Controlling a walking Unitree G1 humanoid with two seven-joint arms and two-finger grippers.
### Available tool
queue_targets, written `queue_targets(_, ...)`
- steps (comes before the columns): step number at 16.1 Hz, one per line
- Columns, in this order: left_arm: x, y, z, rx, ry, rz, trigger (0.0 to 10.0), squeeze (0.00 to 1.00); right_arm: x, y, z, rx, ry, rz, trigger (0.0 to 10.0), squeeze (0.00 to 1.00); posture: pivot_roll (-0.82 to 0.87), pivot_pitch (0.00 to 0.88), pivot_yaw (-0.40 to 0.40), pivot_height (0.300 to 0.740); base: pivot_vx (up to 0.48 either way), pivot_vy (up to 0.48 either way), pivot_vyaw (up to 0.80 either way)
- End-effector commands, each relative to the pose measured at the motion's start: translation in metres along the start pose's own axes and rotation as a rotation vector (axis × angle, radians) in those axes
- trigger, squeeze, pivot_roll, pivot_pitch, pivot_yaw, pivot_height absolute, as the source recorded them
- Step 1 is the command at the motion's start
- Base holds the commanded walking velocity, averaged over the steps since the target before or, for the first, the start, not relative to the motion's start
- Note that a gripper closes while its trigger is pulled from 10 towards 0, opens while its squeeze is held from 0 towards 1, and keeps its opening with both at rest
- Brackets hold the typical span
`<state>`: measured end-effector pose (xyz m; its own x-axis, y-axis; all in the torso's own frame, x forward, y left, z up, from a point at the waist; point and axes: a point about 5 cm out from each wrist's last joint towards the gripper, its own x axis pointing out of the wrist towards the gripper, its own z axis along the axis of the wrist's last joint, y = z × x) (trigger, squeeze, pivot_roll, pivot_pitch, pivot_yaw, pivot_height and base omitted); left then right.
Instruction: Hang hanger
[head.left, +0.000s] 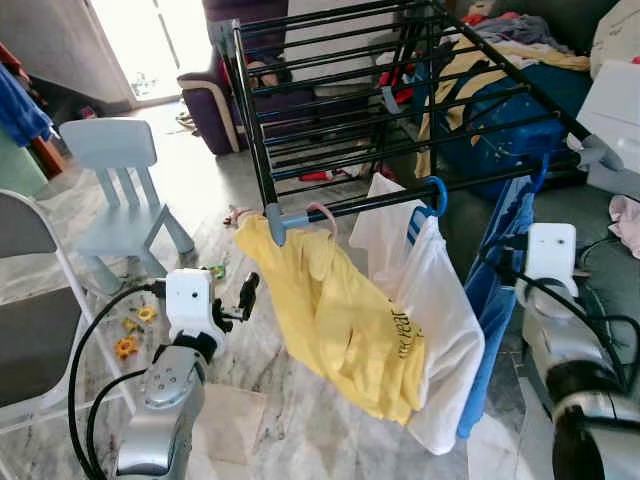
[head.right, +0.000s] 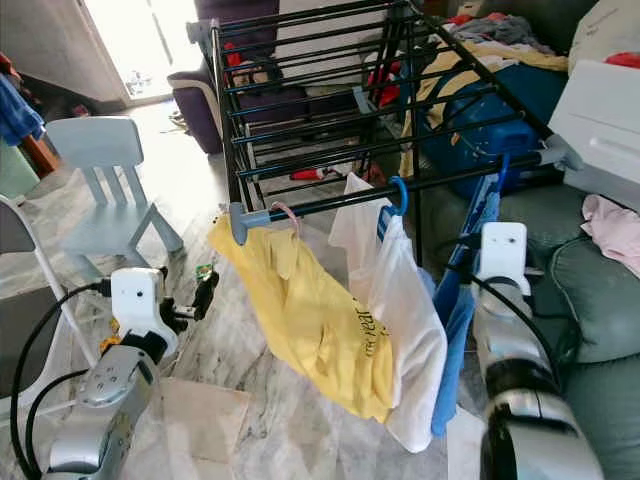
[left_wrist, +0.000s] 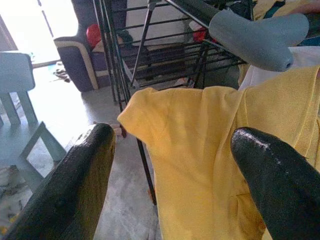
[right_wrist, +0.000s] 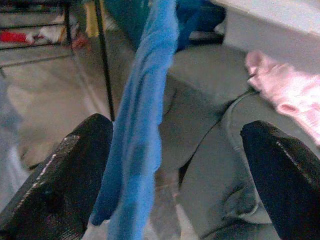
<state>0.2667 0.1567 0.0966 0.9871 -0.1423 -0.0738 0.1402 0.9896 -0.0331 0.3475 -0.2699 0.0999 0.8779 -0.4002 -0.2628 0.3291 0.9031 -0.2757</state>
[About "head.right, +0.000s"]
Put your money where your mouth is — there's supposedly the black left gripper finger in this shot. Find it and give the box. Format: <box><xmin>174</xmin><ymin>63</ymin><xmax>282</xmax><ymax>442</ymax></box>
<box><xmin>190</xmin><ymin>268</ymin><xmax>222</xmax><ymax>322</ymax></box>

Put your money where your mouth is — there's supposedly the blue garment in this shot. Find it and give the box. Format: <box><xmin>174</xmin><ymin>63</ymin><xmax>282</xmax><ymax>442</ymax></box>
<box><xmin>428</xmin><ymin>185</ymin><xmax>504</xmax><ymax>439</ymax></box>

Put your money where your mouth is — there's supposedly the pink plastic hanger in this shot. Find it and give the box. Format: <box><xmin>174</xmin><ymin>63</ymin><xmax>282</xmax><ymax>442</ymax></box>
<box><xmin>269</xmin><ymin>199</ymin><xmax>304</xmax><ymax>237</ymax></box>

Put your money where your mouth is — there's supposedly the white shirt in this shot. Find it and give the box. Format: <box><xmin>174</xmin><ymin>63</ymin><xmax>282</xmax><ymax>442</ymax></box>
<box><xmin>327</xmin><ymin>172</ymin><xmax>450</xmax><ymax>454</ymax></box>

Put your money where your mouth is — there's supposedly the yellow shirt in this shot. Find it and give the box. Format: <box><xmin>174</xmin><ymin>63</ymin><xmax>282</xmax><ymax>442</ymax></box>
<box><xmin>207</xmin><ymin>213</ymin><xmax>397</xmax><ymax>424</ymax></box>

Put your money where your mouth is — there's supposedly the light blue kids chair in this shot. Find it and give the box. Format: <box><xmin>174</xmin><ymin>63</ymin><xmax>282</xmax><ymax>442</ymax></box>
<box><xmin>44</xmin><ymin>116</ymin><xmax>185</xmax><ymax>288</ymax></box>

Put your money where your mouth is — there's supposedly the blue storage box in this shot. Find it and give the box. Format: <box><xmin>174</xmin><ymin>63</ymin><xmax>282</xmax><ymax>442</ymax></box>
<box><xmin>418</xmin><ymin>62</ymin><xmax>571</xmax><ymax>199</ymax></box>

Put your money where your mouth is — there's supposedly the green leather sofa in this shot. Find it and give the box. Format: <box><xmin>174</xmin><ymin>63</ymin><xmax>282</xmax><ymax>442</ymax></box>
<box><xmin>418</xmin><ymin>178</ymin><xmax>640</xmax><ymax>480</ymax></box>

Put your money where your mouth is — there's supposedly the pink cloth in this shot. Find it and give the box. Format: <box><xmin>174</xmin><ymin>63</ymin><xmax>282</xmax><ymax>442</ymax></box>
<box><xmin>581</xmin><ymin>194</ymin><xmax>640</xmax><ymax>280</ymax></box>

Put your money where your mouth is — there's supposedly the grey folding chair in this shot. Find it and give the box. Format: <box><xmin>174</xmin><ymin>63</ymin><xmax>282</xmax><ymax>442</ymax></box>
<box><xmin>0</xmin><ymin>193</ymin><xmax>83</xmax><ymax>416</ymax></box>

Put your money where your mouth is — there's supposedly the black metal drying rack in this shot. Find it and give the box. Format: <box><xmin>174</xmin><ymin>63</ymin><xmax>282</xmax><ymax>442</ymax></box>
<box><xmin>186</xmin><ymin>0</ymin><xmax>586</xmax><ymax>263</ymax></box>

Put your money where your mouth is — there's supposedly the purple armchair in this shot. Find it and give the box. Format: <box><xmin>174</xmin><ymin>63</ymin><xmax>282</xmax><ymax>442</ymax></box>
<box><xmin>167</xmin><ymin>0</ymin><xmax>266</xmax><ymax>157</ymax></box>

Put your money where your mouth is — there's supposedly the blue hanging cloth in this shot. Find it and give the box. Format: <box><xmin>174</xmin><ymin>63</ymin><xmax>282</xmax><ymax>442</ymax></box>
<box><xmin>0</xmin><ymin>72</ymin><xmax>46</xmax><ymax>149</ymax></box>

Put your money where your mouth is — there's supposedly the yellow blanket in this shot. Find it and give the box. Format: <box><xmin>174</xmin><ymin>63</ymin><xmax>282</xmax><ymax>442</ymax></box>
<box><xmin>400</xmin><ymin>38</ymin><xmax>571</xmax><ymax>181</ymax></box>

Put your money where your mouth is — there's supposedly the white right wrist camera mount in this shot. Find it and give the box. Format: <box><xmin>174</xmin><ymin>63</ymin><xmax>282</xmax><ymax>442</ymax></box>
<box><xmin>479</xmin><ymin>221</ymin><xmax>530</xmax><ymax>299</ymax></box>

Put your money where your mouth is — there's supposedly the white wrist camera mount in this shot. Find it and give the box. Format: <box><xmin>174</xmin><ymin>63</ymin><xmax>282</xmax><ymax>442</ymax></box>
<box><xmin>479</xmin><ymin>221</ymin><xmax>530</xmax><ymax>299</ymax></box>
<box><xmin>109</xmin><ymin>266</ymin><xmax>167</xmax><ymax>348</ymax></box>

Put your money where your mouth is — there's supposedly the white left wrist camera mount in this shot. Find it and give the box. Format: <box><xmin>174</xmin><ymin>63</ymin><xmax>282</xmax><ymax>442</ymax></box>
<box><xmin>109</xmin><ymin>266</ymin><xmax>167</xmax><ymax>348</ymax></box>

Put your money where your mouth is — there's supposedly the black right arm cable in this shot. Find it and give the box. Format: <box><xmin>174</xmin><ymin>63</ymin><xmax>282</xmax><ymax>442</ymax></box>
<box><xmin>445</xmin><ymin>235</ymin><xmax>576</xmax><ymax>401</ymax></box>

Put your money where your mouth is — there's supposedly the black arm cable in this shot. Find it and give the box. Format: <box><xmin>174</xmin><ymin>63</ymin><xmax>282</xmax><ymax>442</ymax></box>
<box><xmin>8</xmin><ymin>280</ymin><xmax>113</xmax><ymax>480</ymax></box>
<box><xmin>445</xmin><ymin>235</ymin><xmax>576</xmax><ymax>401</ymax></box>

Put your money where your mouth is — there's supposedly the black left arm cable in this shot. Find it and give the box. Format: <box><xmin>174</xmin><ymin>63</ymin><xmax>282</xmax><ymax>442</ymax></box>
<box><xmin>8</xmin><ymin>280</ymin><xmax>113</xmax><ymax>480</ymax></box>

